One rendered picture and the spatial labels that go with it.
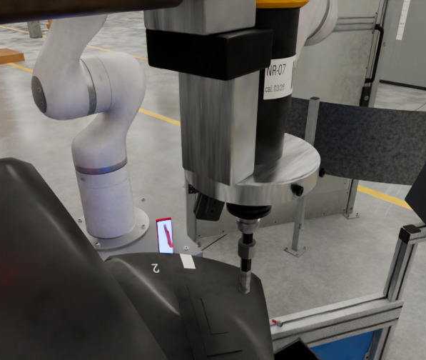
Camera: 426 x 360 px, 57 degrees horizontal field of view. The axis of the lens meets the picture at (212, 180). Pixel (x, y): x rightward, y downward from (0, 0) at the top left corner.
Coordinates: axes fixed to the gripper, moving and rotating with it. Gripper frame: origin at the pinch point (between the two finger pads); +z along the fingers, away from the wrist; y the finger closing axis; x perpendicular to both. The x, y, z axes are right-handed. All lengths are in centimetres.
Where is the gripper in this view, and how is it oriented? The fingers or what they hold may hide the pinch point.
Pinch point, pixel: (209, 203)
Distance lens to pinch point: 49.1
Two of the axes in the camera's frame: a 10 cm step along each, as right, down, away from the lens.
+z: -2.8, 8.8, 3.8
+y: 2.7, 4.5, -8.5
